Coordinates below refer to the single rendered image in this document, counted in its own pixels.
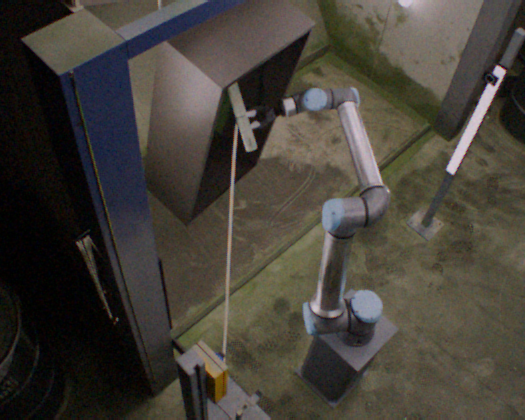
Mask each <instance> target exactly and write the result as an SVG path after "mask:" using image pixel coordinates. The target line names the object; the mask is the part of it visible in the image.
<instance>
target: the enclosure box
mask: <svg viewBox="0 0 525 420"><path fill-rule="evenodd" d="M315 26H316V22H315V21H312V20H311V19H310V18H308V17H307V16H306V15H305V14H303V13H302V12H301V11H299V10H298V9H297V8H296V7H295V6H293V5H292V4H291V3H290V2H287V1H286V0H248V1H246V2H243V3H241V4H239V5H237V6H235V7H233V8H231V9H229V10H227V11H224V12H222V13H220V14H218V15H216V16H214V17H212V18H210V19H208V20H207V21H205V22H203V23H200V24H198V25H196V26H194V27H192V28H190V29H188V30H186V31H184V32H183V33H181V34H179V35H177V36H175V37H173V38H171V39H168V40H165V41H164V42H163V43H161V44H159V45H158V53H157V58H156V64H155V74H154V85H153V95H152V107H151V117H150V120H149V129H148V139H147V151H146V161H145V173H144V177H145V183H146V188H147V189H148V190H149V191H150V192H151V193H152V194H153V196H155V197H156V198H157V199H158V200H159V201H160V202H161V203H162V204H163V205H164V206H165V207H166V208H167V209H168V210H170V211H171V212H172V213H173V214H174V215H175V216H176V217H177V218H178V219H179V220H180V221H181V222H182V223H184V224H185V225H186V226H187V225H189V224H190V223H191V222H192V221H193V220H194V219H195V218H197V217H199V216H200V215H201V214H202V213H204V212H205V211H206V210H207V209H208V207H210V206H211V205H212V204H213V203H214V202H215V201H216V200H218V199H219V198H220V197H221V196H222V195H223V194H225V193H226V192H227V191H228V190H229V189H230V188H231V173H232V157H233V142H234V131H235V124H236V119H235V114H234V111H233V108H232V106H231V103H230V99H229V96H228V90H227V89H229V87H230V86H232V85H233V84H234V83H236V82H237V85H238V88H239V91H240V94H241V97H242V100H243V103H244V107H245V109H246V111H248V110H249V109H250V108H252V107H260V106H261V107H262V106H268V107H275V106H277V102H279V101H280V100H281V98H284V97H286V95H287V92H288V90H289V89H290V86H291V81H292V79H293V76H294V74H295V73H296V70H297V68H298V65H299V63H300V61H301V59H302V57H303V54H304V52H305V50H306V48H307V43H308V41H309V39H310V37H311V35H312V32H313V30H314V28H315ZM275 120H276V119H274V120H272V121H271V123H267V126H265V127H263V128H262V129H259V130H252V131H253V134H254V137H255V140H256V143H257V147H258V148H257V149H256V150H255V151H252V152H247V151H246V148H245V145H244V142H243V139H242V135H241V132H240V131H239V129H238V134H237V146H236V160H235V175H234V185H235V184H236V183H237V182H238V181H240V180H241V179H242V178H243V177H244V176H245V175H247V174H248V173H249V172H250V171H251V170H252V169H253V168H255V167H256V166H257V165H258V163H259V158H260V156H261V153H262V151H263V148H264V146H265V143H266V141H267V139H268V136H269V134H270V131H271V130H272V128H273V125H274V123H275Z"/></svg>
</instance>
